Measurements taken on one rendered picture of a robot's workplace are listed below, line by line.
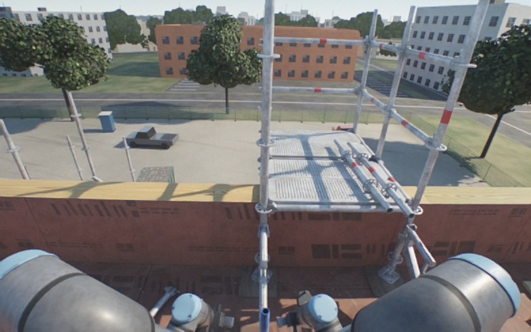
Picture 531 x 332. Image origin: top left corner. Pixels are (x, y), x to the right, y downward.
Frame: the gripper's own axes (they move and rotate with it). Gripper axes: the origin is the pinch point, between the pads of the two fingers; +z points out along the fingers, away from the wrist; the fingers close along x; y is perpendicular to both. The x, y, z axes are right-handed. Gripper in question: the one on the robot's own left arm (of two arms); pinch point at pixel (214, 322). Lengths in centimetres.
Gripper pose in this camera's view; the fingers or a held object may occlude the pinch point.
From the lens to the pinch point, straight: 131.8
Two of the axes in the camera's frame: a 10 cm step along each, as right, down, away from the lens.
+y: 1.0, -7.9, 6.1
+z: 1.4, 6.2, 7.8
